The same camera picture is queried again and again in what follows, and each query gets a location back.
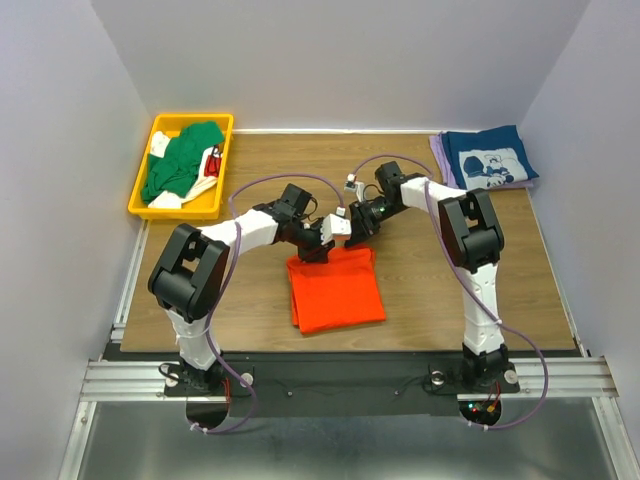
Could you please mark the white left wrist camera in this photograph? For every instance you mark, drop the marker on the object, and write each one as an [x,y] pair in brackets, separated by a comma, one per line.
[335,227]

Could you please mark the folded navy printed t shirt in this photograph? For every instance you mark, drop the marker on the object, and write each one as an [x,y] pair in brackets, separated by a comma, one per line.
[488,159]

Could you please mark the white printed t shirt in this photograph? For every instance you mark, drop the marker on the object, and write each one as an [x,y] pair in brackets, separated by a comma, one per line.
[208,173]

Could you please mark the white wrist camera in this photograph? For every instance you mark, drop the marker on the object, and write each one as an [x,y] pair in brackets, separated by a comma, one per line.
[335,227]
[354,186]

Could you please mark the folded lavender t shirt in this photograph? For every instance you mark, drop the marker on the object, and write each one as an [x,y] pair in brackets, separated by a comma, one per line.
[448,178]

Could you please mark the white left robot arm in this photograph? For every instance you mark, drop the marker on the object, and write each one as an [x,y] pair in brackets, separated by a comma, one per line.
[194,270]

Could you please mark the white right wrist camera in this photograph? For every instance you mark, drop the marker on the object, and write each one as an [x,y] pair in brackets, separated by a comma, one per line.
[354,186]

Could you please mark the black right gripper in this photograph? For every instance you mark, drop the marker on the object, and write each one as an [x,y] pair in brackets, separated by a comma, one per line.
[362,225]

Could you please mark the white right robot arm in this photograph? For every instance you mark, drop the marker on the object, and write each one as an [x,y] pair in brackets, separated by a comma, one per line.
[472,240]

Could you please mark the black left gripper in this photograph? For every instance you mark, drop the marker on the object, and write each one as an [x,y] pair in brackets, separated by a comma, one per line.
[317,253]

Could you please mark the aluminium frame rail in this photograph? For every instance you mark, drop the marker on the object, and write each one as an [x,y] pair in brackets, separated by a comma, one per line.
[131,430]

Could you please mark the orange t shirt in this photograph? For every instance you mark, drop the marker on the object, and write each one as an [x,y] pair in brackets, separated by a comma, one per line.
[341,293]

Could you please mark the yellow plastic bin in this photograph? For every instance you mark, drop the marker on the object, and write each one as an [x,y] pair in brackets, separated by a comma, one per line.
[207,205]

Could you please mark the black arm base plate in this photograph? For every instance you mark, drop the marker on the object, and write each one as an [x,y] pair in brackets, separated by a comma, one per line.
[335,385]

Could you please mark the green t shirt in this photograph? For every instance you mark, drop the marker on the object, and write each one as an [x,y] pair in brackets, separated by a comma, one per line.
[173,162]

